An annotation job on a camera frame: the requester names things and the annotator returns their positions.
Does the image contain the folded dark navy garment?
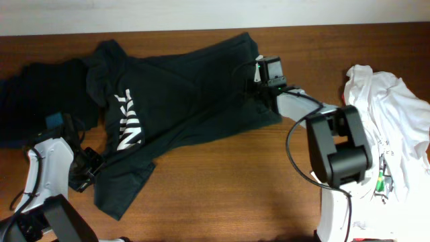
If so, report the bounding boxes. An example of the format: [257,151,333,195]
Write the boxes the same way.
[1,59,99,149]

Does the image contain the dark green Nike t-shirt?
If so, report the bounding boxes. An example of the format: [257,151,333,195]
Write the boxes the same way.
[83,33,281,220]

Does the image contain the white t-shirt pile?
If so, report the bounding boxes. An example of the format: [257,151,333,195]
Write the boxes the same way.
[310,64,430,242]

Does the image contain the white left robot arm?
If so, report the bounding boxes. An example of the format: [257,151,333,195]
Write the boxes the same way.
[1,113,105,242]

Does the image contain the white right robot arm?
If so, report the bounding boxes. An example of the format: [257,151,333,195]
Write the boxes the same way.
[249,56,373,241]

